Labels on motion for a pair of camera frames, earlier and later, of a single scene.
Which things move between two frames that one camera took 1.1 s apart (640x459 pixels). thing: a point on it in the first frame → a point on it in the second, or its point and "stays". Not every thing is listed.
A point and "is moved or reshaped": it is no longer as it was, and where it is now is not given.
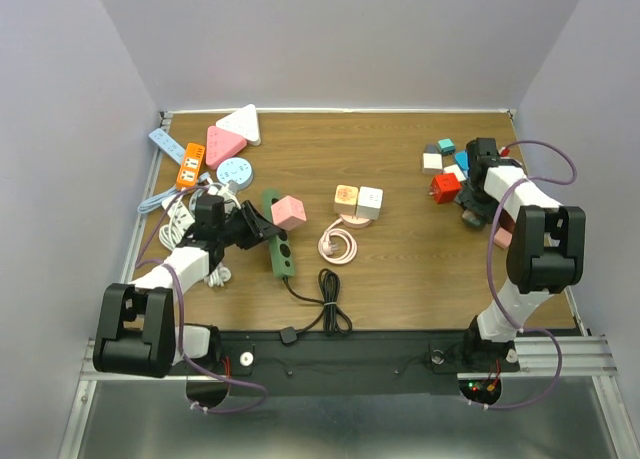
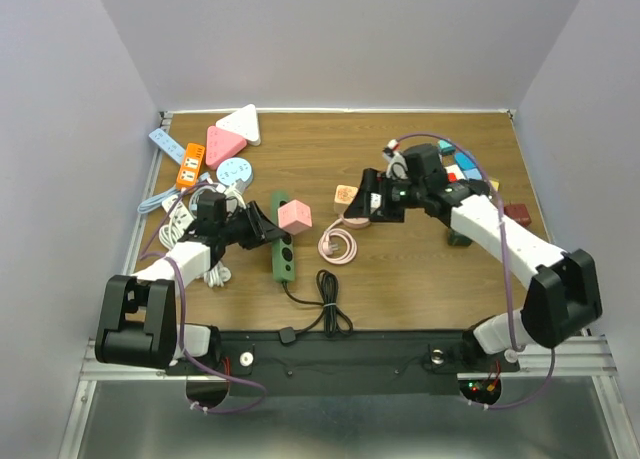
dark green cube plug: [473, 220] is moved or reshaped
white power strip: [179, 214] stays
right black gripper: [467, 200] → [373, 181]
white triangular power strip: [242, 122] stays
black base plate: [308, 362] stays
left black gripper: [258, 228] stays
